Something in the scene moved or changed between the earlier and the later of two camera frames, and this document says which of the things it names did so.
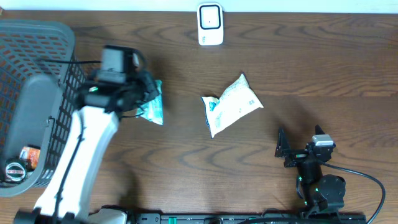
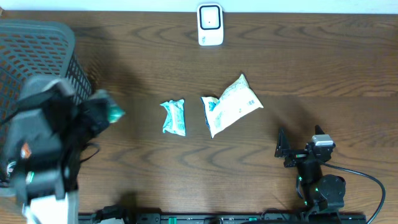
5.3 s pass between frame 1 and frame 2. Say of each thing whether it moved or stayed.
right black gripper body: stayed
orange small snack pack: stayed
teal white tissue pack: moved
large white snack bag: stayed
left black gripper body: moved
